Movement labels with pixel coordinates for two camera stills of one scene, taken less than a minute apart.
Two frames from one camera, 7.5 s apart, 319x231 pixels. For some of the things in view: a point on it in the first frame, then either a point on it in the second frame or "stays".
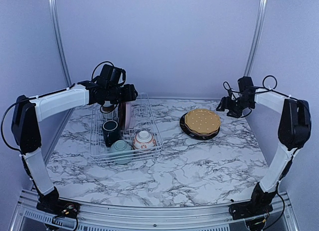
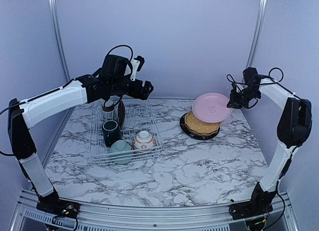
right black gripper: x=225 y=102 -> x=234 y=102
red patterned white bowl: x=144 y=141 stays
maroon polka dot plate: x=200 y=134 stays
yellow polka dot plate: x=202 y=121 stays
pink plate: x=129 y=115 -> x=211 y=107
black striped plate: x=195 y=135 stays
